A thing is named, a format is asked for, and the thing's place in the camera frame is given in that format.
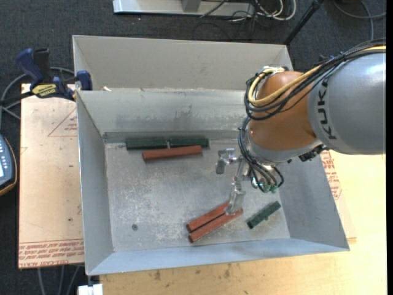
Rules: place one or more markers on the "red-brown flat block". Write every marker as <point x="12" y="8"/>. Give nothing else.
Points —
<point x="172" y="153"/>
<point x="205" y="218"/>
<point x="212" y="227"/>

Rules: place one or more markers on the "grey metal bin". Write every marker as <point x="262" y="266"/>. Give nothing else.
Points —
<point x="159" y="195"/>

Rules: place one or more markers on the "brown cardboard board red print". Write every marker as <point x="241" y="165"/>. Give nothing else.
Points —
<point x="49" y="180"/>

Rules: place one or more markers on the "dark green flat block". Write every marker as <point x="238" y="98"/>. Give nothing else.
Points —
<point x="188" y="142"/>
<point x="263" y="215"/>
<point x="145" y="143"/>

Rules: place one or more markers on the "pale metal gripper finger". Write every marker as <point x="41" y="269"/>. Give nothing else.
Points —
<point x="232" y="204"/>
<point x="240" y="201"/>

